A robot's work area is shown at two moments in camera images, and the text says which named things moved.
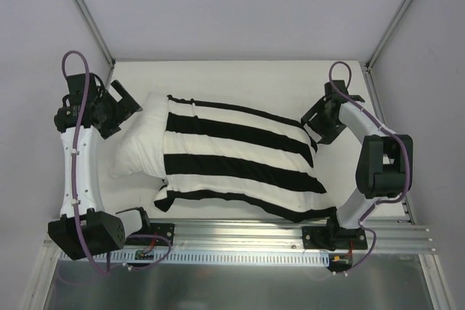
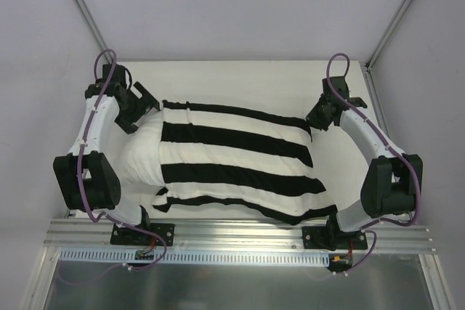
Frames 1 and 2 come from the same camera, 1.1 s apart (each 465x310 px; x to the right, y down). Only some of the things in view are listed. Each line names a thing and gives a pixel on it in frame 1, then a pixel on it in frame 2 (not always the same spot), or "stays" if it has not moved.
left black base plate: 160,229 stays
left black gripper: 123,103 → 137,107
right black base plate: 333,238 stays
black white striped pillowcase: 259,160 stays
